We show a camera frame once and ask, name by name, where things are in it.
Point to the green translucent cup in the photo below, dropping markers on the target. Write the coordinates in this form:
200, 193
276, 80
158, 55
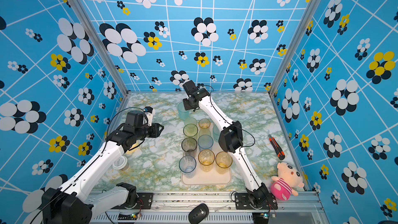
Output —
191, 131

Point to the small amber cup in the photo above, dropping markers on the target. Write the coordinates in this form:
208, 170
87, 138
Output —
204, 123

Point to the dark smoky cup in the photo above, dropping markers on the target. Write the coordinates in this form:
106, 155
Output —
189, 146

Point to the grey-blue clear cup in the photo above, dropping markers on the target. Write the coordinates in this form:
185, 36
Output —
187, 164

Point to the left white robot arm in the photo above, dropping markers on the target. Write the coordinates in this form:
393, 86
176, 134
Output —
70, 203

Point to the amber cup back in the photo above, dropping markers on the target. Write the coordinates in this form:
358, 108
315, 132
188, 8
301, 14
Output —
223, 161

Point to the red black utility knife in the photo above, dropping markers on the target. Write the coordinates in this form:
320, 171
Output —
278, 150

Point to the black computer mouse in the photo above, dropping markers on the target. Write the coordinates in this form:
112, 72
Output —
198, 214

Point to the pale green tall cup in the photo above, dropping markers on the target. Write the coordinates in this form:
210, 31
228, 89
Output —
190, 120

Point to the amber cup front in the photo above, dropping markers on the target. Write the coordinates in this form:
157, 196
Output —
206, 159

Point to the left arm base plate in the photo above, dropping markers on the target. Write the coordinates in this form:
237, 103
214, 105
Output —
144, 201

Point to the pink plush doll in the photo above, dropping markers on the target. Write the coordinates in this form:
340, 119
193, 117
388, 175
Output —
284, 183

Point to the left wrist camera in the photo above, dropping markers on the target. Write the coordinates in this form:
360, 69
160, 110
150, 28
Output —
149, 112

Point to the blue-grey translucent cup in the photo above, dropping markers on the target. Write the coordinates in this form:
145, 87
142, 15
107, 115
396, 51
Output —
205, 142

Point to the beige plastic tray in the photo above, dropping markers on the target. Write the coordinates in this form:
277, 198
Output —
207, 178

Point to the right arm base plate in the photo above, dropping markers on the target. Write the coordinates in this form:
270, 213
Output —
242, 202

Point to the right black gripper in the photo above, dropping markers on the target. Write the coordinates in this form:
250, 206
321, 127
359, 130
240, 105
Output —
187, 107

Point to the teal cup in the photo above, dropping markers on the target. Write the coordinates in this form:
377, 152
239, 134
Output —
182, 113
216, 133

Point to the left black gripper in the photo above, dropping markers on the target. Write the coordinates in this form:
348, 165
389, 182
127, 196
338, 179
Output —
156, 132

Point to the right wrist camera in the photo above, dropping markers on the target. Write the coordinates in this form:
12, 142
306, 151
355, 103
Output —
189, 87

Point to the aluminium front frame rail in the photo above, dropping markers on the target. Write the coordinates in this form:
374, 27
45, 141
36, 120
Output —
173, 208

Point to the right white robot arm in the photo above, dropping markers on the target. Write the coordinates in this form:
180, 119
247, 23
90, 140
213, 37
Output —
230, 141

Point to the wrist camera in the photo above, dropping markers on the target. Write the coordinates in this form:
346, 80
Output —
149, 112
189, 87

